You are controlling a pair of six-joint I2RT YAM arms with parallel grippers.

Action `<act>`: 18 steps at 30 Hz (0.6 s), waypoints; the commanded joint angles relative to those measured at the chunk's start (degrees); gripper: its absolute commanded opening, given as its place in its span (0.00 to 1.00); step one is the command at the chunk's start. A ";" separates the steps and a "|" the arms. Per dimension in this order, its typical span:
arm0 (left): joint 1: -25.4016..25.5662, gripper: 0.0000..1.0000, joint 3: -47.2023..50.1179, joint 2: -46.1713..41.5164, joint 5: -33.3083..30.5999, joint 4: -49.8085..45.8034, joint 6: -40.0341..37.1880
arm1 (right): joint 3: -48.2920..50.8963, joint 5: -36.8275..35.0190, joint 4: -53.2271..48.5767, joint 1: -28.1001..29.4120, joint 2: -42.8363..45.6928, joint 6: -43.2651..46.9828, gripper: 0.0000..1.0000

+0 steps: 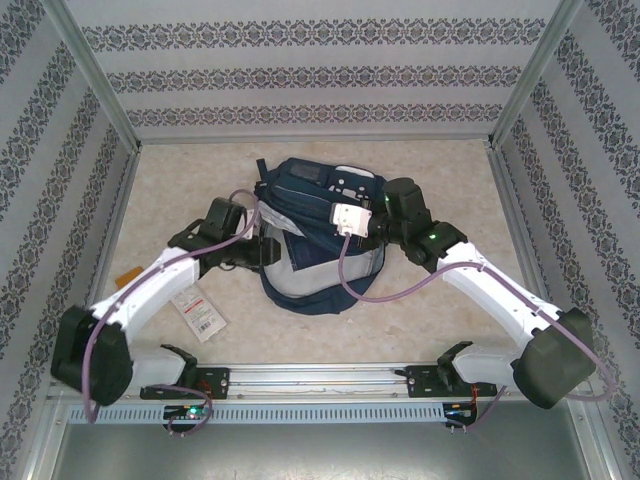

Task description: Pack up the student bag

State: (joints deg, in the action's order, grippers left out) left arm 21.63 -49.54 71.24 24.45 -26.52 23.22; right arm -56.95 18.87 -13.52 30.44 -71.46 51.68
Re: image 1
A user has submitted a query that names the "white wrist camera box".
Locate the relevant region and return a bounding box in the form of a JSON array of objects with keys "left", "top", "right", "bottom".
[
  {"left": 332, "top": 201, "right": 374, "bottom": 236},
  {"left": 243, "top": 208, "right": 262, "bottom": 241}
]

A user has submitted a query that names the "aluminium mounting rail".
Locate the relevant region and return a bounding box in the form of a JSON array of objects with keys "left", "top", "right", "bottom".
[{"left": 49, "top": 363, "right": 586, "bottom": 401}]

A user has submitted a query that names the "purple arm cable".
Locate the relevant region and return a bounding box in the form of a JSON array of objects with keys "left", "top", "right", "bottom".
[
  {"left": 338, "top": 232, "right": 615, "bottom": 436},
  {"left": 84, "top": 189, "right": 261, "bottom": 437}
]

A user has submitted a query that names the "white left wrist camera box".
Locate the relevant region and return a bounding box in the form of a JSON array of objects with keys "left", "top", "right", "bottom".
[{"left": 243, "top": 208, "right": 262, "bottom": 241}]

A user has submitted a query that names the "metal frame post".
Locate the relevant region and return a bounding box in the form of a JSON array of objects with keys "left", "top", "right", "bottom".
[
  {"left": 42, "top": 0, "right": 144, "bottom": 154},
  {"left": 487, "top": 0, "right": 586, "bottom": 151}
]

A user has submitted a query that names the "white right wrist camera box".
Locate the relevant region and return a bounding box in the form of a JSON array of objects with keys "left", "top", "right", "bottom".
[{"left": 332, "top": 201, "right": 374, "bottom": 236}]

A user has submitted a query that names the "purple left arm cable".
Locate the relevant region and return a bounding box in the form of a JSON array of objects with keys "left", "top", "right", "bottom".
[{"left": 84, "top": 189, "right": 261, "bottom": 437}]

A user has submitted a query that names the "metal side rail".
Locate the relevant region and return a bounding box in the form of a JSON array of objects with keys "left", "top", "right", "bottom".
[
  {"left": 487, "top": 142, "right": 571, "bottom": 361},
  {"left": 67, "top": 149, "right": 144, "bottom": 366}
]

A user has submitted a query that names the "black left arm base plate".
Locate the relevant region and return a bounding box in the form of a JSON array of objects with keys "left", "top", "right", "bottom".
[{"left": 192, "top": 367, "right": 231, "bottom": 401}]

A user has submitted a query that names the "grey metal tray panel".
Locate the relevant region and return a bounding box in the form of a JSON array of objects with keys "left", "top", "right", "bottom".
[{"left": 49, "top": 424, "right": 601, "bottom": 480}]

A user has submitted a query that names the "grey slotted cable duct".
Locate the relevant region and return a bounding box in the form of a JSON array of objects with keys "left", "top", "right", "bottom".
[{"left": 67, "top": 402, "right": 446, "bottom": 426}]

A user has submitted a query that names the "white and red packet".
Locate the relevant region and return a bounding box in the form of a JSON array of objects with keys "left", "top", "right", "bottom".
[{"left": 169, "top": 287, "right": 227, "bottom": 344}]

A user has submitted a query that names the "navy blue backpack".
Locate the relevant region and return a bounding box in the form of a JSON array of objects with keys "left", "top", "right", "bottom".
[{"left": 254, "top": 157, "right": 389, "bottom": 317}]

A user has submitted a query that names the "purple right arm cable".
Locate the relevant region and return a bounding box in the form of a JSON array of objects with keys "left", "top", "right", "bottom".
[{"left": 338, "top": 232, "right": 615, "bottom": 436}]

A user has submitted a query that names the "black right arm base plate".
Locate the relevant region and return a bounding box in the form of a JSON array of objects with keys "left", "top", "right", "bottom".
[{"left": 407, "top": 364, "right": 499, "bottom": 399}]

